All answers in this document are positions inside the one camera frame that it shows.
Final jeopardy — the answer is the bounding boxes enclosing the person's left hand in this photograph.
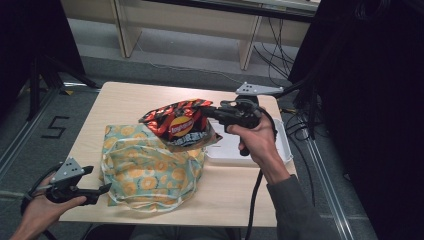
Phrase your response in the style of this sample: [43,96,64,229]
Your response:
[9,173,88,240]

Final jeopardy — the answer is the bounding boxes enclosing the person's right hand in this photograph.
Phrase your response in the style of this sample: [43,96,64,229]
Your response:
[226,107,292,186]

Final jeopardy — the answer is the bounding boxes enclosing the black tripod stand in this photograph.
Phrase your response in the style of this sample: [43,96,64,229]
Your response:
[272,74,318,141]
[25,54,102,122]

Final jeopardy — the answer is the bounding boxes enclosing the thin white floor cable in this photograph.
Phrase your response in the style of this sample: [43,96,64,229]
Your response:
[134,41,246,86]

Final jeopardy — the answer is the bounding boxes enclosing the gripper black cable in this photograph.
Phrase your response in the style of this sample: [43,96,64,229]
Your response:
[244,107,279,240]
[19,161,65,216]

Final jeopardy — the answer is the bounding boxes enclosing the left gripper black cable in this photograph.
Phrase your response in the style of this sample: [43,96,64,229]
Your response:
[19,161,65,216]

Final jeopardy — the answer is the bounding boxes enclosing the green floral shopping bag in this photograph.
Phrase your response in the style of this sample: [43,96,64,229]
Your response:
[99,123,206,214]

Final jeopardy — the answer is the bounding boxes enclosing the black cable bundle under desk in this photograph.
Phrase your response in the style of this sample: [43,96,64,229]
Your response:
[252,17,298,88]

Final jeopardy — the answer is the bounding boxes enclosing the red and black chip bag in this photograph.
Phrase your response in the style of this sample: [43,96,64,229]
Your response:
[138,98,224,153]

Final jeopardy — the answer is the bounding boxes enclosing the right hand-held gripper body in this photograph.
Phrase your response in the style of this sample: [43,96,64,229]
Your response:
[218,81,285,130]

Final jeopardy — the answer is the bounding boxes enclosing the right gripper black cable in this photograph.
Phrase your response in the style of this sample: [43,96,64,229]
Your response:
[244,107,279,240]

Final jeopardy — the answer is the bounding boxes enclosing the black floor cables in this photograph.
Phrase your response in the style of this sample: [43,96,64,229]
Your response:
[280,105,319,208]

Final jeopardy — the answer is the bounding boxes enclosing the white plastic tray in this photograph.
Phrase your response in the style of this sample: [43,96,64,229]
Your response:
[203,118,294,168]

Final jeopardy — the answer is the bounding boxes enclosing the light wooden desk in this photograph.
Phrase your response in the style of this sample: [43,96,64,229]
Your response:
[61,0,322,72]

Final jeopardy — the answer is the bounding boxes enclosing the black curtain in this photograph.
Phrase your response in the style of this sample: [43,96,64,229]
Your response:
[287,0,424,240]
[0,0,87,125]

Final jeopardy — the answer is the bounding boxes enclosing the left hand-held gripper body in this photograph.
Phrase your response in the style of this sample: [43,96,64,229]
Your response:
[44,157,95,204]

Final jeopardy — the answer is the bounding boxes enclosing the aluminium floor rail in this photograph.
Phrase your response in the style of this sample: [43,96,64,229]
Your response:
[0,85,66,179]
[304,135,356,240]

